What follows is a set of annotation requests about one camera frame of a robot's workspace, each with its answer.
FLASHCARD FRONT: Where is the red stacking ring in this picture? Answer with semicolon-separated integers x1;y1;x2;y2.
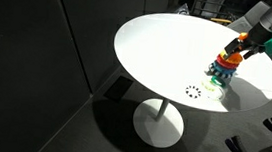
214;54;241;71

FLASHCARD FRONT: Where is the dark green toothed ring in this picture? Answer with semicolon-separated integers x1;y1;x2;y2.
209;74;227;89

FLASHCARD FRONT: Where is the white table pedestal base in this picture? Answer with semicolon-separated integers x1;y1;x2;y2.
129;95;188;151

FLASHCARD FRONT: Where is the light green toothed ring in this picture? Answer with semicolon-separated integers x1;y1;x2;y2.
201;79;219;93

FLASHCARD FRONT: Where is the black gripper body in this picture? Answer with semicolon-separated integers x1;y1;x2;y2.
244;19;272;55

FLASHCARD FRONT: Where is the thin black white striped ring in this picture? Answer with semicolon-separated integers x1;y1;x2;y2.
184;85;203;100

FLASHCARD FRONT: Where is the yellow bar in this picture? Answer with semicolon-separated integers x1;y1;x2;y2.
209;17;233;26

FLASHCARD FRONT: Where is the dark metal rack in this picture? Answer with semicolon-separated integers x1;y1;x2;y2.
191;0;232;21

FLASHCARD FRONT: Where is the blue stacking ring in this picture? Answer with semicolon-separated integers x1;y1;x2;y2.
211;60;239;77

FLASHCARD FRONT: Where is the dark flat floor panel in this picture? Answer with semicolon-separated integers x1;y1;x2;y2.
103;74;135;104

